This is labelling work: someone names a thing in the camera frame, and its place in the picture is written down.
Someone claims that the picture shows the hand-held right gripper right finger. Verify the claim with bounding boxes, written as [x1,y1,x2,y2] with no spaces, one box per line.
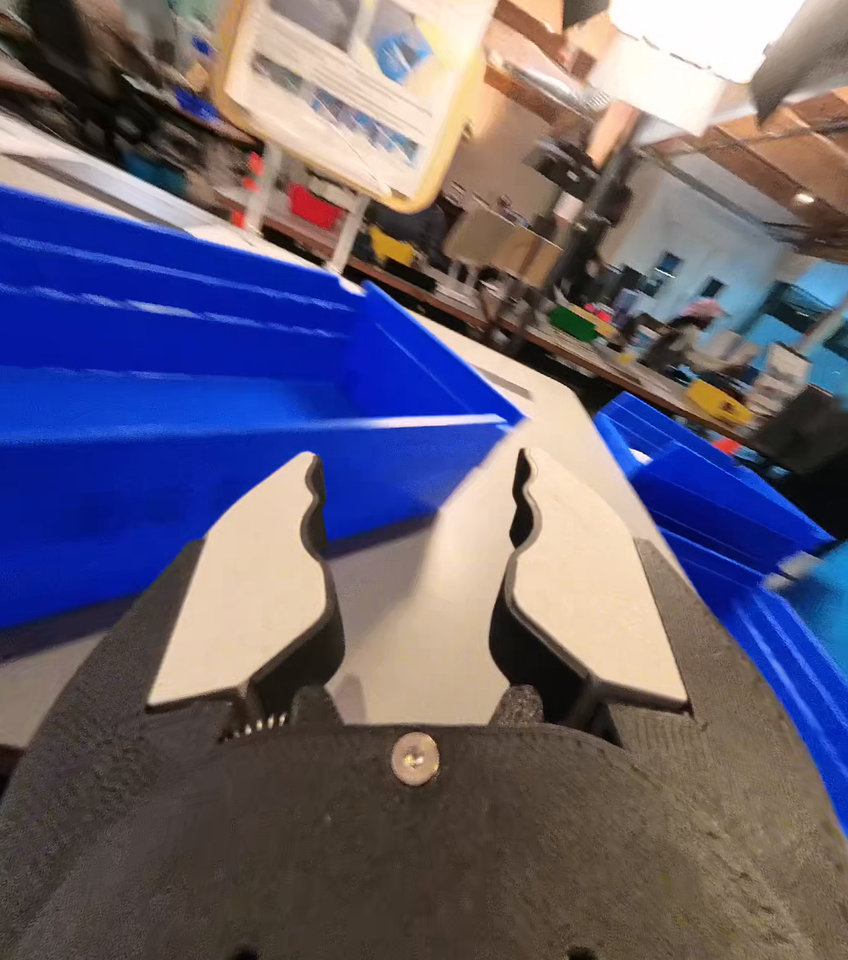
[490,446,692,720]

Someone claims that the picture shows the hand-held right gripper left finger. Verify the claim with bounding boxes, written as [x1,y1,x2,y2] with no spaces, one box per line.
[145,453,347,715]

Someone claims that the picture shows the blue plastic bin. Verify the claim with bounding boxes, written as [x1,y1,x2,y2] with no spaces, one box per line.
[592,390,848,871]
[0,170,527,642]

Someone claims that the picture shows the yellow box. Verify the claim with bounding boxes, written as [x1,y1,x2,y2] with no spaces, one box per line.
[688,377,752,424]

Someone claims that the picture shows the green box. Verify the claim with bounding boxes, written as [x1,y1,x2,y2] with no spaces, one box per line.
[550,303,601,342]

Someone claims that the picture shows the black metal pole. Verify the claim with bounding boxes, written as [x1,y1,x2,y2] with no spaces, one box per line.
[507,105,646,357]

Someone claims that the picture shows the yellow and black boxes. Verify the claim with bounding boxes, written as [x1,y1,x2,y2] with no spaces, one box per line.
[367,225,419,271]

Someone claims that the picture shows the red plastic bin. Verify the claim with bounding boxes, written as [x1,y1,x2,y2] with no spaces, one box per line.
[286,180,344,229]

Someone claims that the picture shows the instruction sheet on stand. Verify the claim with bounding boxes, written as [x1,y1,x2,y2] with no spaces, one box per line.
[214,0,496,274]

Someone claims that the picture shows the bright ceiling light panel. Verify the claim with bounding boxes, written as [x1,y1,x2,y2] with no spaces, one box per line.
[589,0,811,136]

